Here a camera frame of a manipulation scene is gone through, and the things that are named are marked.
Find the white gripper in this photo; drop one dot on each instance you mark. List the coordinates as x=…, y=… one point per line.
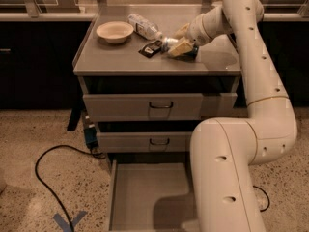
x=195, y=32

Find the redbull can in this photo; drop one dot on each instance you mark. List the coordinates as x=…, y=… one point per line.
x=168, y=42

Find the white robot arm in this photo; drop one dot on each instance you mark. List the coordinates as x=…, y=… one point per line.
x=222, y=149

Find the grey drawer cabinet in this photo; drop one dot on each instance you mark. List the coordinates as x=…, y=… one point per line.
x=104, y=68

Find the middle grey drawer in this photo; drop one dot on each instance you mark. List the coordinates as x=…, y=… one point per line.
x=143, y=142

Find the top grey drawer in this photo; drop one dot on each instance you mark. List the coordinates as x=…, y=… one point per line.
x=148, y=107

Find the bottom grey open drawer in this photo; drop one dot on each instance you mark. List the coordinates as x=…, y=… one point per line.
x=151, y=197

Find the black snack packet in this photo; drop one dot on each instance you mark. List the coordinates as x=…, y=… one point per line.
x=151, y=49

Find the clear plastic water bottle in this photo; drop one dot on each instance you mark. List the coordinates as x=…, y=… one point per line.
x=144, y=27

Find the white bowl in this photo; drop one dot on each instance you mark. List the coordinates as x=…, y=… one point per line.
x=114, y=32

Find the blue power adapter box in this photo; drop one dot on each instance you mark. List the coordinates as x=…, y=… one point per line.
x=90, y=135

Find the dark lab bench cabinets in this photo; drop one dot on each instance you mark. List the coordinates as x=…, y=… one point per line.
x=36, y=69

